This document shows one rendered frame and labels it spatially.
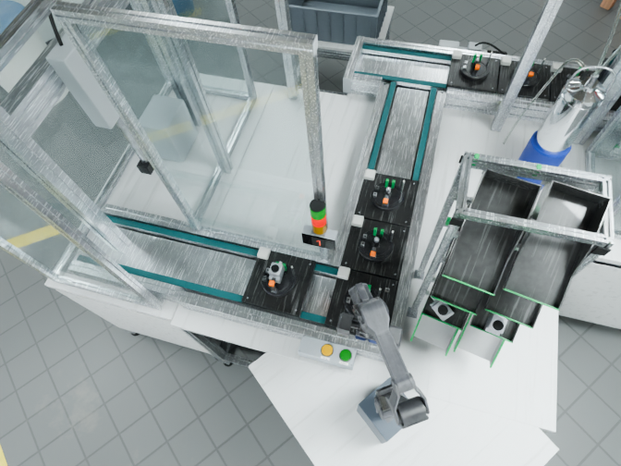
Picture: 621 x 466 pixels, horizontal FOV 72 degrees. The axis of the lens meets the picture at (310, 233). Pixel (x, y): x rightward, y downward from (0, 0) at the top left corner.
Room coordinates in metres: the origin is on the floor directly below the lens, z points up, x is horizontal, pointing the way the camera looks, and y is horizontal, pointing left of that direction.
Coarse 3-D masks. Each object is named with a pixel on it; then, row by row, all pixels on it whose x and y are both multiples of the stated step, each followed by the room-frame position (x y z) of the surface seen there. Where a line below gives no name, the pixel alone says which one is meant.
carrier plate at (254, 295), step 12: (276, 252) 0.78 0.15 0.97; (264, 264) 0.74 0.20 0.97; (288, 264) 0.72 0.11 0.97; (300, 264) 0.71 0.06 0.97; (312, 264) 0.71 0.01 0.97; (252, 276) 0.69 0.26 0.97; (300, 276) 0.66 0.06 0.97; (252, 288) 0.64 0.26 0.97; (300, 288) 0.61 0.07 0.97; (252, 300) 0.59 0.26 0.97; (264, 300) 0.58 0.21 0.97; (276, 300) 0.58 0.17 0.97; (288, 300) 0.57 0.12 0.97; (300, 300) 0.56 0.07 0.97; (288, 312) 0.52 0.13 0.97; (300, 312) 0.52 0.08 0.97
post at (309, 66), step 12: (300, 60) 0.73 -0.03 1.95; (312, 60) 0.72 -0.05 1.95; (300, 72) 0.73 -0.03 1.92; (312, 72) 0.72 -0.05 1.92; (312, 84) 0.72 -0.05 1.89; (312, 96) 0.72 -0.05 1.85; (312, 108) 0.72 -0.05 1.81; (312, 120) 0.72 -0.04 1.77; (312, 132) 0.73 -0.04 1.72; (312, 144) 0.73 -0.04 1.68; (312, 156) 0.73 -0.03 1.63; (312, 168) 0.73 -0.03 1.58; (312, 180) 0.73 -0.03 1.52; (324, 180) 0.75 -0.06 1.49; (324, 192) 0.74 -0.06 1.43; (324, 252) 0.72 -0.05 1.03
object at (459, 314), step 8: (448, 248) 0.53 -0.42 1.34; (440, 272) 0.49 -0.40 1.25; (432, 288) 0.44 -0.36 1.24; (448, 304) 0.39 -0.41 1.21; (424, 312) 0.39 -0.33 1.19; (432, 312) 0.38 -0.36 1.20; (456, 312) 0.37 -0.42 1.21; (464, 312) 0.36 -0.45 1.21; (440, 320) 0.35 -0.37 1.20; (448, 320) 0.35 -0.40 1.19; (456, 320) 0.35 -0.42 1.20; (464, 320) 0.34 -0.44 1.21
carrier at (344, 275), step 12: (348, 276) 0.63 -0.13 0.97; (360, 276) 0.63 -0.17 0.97; (372, 276) 0.62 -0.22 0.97; (336, 288) 0.59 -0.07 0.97; (348, 288) 0.58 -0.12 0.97; (372, 288) 0.56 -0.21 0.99; (384, 288) 0.56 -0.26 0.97; (396, 288) 0.56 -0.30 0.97; (336, 300) 0.54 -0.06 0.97; (348, 300) 0.52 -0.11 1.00; (384, 300) 0.52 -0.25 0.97; (336, 312) 0.50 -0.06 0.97; (348, 312) 0.49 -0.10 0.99; (324, 324) 0.46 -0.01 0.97; (336, 324) 0.45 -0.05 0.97
